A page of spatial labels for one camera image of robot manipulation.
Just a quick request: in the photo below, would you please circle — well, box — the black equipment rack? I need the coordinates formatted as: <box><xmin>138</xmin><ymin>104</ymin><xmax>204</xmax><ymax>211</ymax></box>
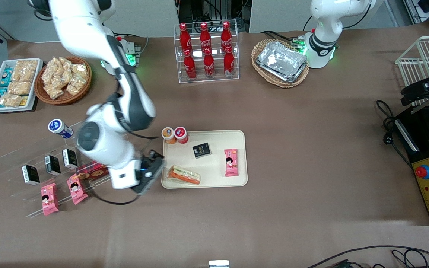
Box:
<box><xmin>177</xmin><ymin>0</ymin><xmax>252</xmax><ymax>34</ymax></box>

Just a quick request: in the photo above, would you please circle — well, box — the orange cap yogurt bottle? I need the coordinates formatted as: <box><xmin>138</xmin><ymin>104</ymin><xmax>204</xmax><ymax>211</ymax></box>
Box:
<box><xmin>162</xmin><ymin>127</ymin><xmax>176</xmax><ymax>145</ymax></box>

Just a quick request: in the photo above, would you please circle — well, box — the grey arm base cable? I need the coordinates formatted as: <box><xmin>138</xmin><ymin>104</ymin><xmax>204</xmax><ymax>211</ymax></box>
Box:
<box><xmin>115</xmin><ymin>33</ymin><xmax>150</xmax><ymax>55</ymax></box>

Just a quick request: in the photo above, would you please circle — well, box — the pink cartoon snack packet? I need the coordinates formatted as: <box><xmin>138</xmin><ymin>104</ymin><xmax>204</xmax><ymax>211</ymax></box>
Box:
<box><xmin>41</xmin><ymin>182</ymin><xmax>59</xmax><ymax>216</ymax></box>
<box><xmin>67</xmin><ymin>174</ymin><xmax>88</xmax><ymax>205</ymax></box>
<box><xmin>224</xmin><ymin>149</ymin><xmax>239</xmax><ymax>177</ymax></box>

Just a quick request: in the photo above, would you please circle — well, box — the blue cap yogurt bottle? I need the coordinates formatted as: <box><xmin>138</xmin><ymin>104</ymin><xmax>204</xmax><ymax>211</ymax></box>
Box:
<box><xmin>48</xmin><ymin>119</ymin><xmax>74</xmax><ymax>140</ymax></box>

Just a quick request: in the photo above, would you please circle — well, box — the long black floor cable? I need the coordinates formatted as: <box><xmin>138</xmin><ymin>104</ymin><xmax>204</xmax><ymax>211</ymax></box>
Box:
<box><xmin>306</xmin><ymin>245</ymin><xmax>429</xmax><ymax>268</ymax></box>

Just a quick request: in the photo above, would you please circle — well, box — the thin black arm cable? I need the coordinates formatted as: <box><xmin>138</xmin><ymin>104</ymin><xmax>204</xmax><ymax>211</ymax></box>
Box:
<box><xmin>125</xmin><ymin>130</ymin><xmax>163</xmax><ymax>140</ymax></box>

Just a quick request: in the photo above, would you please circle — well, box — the beige plastic tray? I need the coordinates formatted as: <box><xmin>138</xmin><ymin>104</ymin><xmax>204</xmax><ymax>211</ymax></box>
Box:
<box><xmin>161</xmin><ymin>130</ymin><xmax>248</xmax><ymax>189</ymax></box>

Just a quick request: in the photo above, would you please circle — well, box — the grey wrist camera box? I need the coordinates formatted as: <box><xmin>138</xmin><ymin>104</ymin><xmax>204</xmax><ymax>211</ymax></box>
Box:
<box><xmin>132</xmin><ymin>156</ymin><xmax>165</xmax><ymax>195</ymax></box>

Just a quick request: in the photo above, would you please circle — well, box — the light wicker basket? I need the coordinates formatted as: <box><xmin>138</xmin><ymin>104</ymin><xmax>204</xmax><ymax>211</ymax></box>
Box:
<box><xmin>251</xmin><ymin>39</ymin><xmax>310</xmax><ymax>89</ymax></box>

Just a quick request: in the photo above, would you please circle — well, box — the black sealing machine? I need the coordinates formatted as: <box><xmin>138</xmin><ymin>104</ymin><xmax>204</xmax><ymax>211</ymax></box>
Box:
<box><xmin>393</xmin><ymin>104</ymin><xmax>429</xmax><ymax>226</ymax></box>

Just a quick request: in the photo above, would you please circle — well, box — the red cap yogurt bottle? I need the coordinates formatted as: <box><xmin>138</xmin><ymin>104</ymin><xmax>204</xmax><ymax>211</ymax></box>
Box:
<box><xmin>174</xmin><ymin>127</ymin><xmax>189</xmax><ymax>144</ymax></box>

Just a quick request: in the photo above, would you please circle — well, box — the white rectangular snack bin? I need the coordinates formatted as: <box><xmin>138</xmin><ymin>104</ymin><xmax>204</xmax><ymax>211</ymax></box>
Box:
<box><xmin>0</xmin><ymin>58</ymin><xmax>44</xmax><ymax>113</ymax></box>

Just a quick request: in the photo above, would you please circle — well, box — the clear acrylic tiered stand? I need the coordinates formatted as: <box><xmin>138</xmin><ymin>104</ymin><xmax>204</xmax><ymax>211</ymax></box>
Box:
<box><xmin>0</xmin><ymin>112</ymin><xmax>133</xmax><ymax>218</ymax></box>

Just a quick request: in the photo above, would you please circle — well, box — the clear acrylic bottle rack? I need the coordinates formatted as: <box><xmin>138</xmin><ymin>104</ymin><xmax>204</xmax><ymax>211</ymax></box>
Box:
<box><xmin>174</xmin><ymin>23</ymin><xmax>240</xmax><ymax>84</ymax></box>

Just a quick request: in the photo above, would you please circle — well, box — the black power cable with plug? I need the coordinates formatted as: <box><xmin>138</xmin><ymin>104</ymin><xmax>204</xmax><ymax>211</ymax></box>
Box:
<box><xmin>376</xmin><ymin>100</ymin><xmax>414</xmax><ymax>168</ymax></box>

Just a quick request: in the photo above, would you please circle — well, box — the triangle sandwich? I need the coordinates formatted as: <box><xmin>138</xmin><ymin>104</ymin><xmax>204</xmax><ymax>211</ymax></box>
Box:
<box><xmin>167</xmin><ymin>165</ymin><xmax>201</xmax><ymax>185</ymax></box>

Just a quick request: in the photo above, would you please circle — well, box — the clear bag of crackers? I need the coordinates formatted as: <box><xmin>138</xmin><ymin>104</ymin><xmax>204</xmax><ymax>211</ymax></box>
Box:
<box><xmin>53</xmin><ymin>57</ymin><xmax>73</xmax><ymax>71</ymax></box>
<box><xmin>53</xmin><ymin>71</ymin><xmax>70</xmax><ymax>89</ymax></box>
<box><xmin>71</xmin><ymin>63</ymin><xmax>88</xmax><ymax>79</ymax></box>
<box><xmin>42</xmin><ymin>61</ymin><xmax>59</xmax><ymax>85</ymax></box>
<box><xmin>66</xmin><ymin>76</ymin><xmax>86</xmax><ymax>96</ymax></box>
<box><xmin>43</xmin><ymin>84</ymin><xmax>64</xmax><ymax>100</ymax></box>

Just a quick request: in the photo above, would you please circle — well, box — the red tartan shortbread box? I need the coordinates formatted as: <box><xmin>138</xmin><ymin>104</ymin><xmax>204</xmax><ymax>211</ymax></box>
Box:
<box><xmin>75</xmin><ymin>161</ymin><xmax>111</xmax><ymax>181</ymax></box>

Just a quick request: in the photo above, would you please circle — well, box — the white wire basket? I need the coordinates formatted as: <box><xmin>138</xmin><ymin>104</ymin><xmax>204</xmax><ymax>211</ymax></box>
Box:
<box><xmin>395</xmin><ymin>35</ymin><xmax>429</xmax><ymax>106</ymax></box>

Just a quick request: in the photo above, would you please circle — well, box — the black snack box gold print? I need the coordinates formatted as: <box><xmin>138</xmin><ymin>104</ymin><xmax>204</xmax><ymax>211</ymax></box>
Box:
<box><xmin>63</xmin><ymin>149</ymin><xmax>79</xmax><ymax>170</ymax></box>
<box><xmin>44</xmin><ymin>155</ymin><xmax>61</xmax><ymax>176</ymax></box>
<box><xmin>193</xmin><ymin>143</ymin><xmax>212</xmax><ymax>159</ymax></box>
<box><xmin>22</xmin><ymin>165</ymin><xmax>41</xmax><ymax>185</ymax></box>

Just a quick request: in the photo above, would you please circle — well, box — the black arm base cable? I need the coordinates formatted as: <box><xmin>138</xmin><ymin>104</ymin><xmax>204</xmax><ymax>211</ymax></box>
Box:
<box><xmin>261</xmin><ymin>31</ymin><xmax>304</xmax><ymax>47</ymax></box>

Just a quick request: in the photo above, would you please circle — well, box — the aluminium foil container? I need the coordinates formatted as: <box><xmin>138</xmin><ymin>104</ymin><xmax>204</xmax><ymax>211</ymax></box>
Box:
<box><xmin>256</xmin><ymin>41</ymin><xmax>308</xmax><ymax>83</ymax></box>

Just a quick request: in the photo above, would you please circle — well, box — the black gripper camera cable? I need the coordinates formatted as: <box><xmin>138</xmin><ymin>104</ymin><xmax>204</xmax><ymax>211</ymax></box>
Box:
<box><xmin>95</xmin><ymin>188</ymin><xmax>140</xmax><ymax>206</ymax></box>

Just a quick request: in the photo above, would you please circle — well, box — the beige cracker pack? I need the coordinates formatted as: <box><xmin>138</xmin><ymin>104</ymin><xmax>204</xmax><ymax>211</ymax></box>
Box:
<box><xmin>8</xmin><ymin>80</ymin><xmax>32</xmax><ymax>95</ymax></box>
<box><xmin>13</xmin><ymin>60</ymin><xmax>39</xmax><ymax>82</ymax></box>
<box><xmin>0</xmin><ymin>93</ymin><xmax>23</xmax><ymax>108</ymax></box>

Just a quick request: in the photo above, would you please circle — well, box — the brown wicker snack basket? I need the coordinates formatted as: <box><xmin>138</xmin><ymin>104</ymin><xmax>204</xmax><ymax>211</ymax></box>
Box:
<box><xmin>34</xmin><ymin>57</ymin><xmax>92</xmax><ymax>105</ymax></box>

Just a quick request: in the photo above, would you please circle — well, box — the red cola bottle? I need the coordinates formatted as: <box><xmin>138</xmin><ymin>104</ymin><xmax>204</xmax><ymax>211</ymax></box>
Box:
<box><xmin>203</xmin><ymin>48</ymin><xmax>216</xmax><ymax>78</ymax></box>
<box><xmin>179</xmin><ymin>23</ymin><xmax>193</xmax><ymax>52</ymax></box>
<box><xmin>183</xmin><ymin>49</ymin><xmax>197</xmax><ymax>80</ymax></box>
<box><xmin>220</xmin><ymin>21</ymin><xmax>233</xmax><ymax>51</ymax></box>
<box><xmin>223</xmin><ymin>47</ymin><xmax>235</xmax><ymax>77</ymax></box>
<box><xmin>200</xmin><ymin>22</ymin><xmax>212</xmax><ymax>52</ymax></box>

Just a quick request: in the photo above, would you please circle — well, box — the black machine lever handle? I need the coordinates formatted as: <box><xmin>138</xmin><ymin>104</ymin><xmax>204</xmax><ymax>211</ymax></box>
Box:
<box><xmin>401</xmin><ymin>73</ymin><xmax>429</xmax><ymax>106</ymax></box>

